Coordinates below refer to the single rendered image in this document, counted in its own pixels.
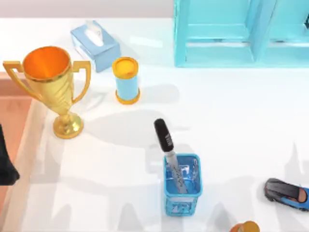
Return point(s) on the black marker pen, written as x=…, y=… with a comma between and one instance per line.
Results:
x=165, y=140

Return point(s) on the blue and orange can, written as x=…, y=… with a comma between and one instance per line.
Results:
x=126, y=83

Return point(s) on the blue tissue box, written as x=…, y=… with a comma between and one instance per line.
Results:
x=103, y=54

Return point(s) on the light blue rack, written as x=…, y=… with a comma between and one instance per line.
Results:
x=217, y=53

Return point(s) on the blue mesh pen holder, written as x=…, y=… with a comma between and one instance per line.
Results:
x=184, y=204

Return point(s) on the gold trophy cup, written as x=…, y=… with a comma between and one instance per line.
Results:
x=51, y=79

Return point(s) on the shallow salmon-coloured box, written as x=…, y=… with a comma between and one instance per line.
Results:
x=14, y=108

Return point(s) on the orange round object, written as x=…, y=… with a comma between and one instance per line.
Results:
x=246, y=227

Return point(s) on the grey and blue shoe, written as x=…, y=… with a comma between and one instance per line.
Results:
x=285, y=191

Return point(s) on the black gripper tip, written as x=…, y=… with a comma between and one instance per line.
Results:
x=6, y=166

